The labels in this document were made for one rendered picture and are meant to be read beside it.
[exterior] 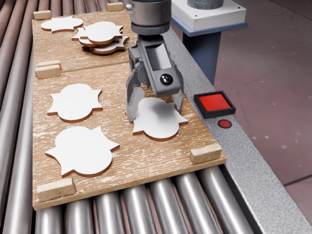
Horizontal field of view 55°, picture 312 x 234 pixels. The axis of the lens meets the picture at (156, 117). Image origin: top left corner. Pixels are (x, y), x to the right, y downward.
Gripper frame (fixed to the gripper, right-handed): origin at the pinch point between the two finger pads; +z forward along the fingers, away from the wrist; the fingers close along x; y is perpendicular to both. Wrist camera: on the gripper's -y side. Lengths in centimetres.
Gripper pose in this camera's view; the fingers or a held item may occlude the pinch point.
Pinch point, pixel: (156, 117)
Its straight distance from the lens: 64.9
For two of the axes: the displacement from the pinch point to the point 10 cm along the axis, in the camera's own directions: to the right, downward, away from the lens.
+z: 0.2, 8.1, 5.8
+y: -3.0, -5.5, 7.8
